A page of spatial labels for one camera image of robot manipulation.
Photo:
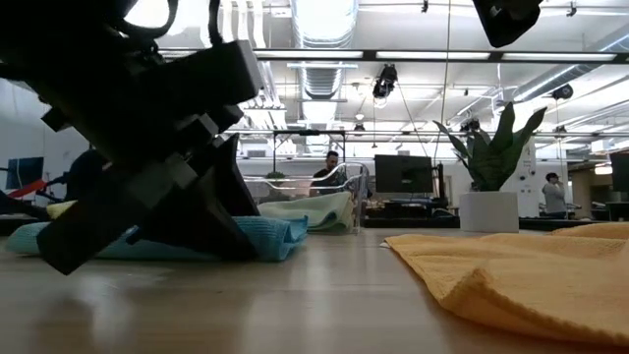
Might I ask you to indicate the person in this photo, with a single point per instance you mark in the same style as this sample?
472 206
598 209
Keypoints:
554 196
331 164
86 169

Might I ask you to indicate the yellow microfiber towel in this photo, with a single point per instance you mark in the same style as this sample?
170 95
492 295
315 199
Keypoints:
61 209

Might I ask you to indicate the blue microfiber towel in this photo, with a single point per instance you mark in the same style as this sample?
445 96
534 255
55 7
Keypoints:
280 236

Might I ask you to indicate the white plant pot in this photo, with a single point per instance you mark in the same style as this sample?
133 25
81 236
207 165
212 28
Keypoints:
489 211

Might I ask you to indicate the red bar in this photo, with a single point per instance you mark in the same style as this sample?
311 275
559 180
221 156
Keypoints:
27 188

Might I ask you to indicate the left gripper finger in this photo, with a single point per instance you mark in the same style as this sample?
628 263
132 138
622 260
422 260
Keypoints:
236 182
201 221

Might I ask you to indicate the black ceiling camera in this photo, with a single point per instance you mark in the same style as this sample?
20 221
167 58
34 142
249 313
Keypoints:
562 91
384 81

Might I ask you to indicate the orange microfiber towel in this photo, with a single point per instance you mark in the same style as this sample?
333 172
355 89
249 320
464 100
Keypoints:
516 280

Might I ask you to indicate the green microfiber towel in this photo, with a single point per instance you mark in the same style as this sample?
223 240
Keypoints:
314 209

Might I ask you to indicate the white kiosk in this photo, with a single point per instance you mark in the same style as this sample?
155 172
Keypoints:
528 172

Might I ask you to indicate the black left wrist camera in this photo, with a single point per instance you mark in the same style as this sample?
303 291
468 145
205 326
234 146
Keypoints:
211 74

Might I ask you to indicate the artificial green plant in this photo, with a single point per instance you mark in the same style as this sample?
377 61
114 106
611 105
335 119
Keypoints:
491 157

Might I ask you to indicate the black metal stand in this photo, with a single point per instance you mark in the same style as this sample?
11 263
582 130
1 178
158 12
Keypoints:
309 133

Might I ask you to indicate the clear plastic bin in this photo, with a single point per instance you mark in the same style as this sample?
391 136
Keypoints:
361 196

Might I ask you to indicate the black computer monitor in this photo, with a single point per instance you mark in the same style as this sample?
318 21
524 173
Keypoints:
621 172
24 169
403 174

